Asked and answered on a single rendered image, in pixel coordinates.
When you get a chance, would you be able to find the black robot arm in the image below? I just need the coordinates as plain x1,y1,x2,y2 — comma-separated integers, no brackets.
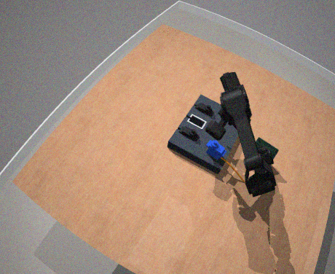
220,72,277,197

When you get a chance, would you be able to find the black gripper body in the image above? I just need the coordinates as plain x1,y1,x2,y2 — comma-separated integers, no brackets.
205,108,233,141

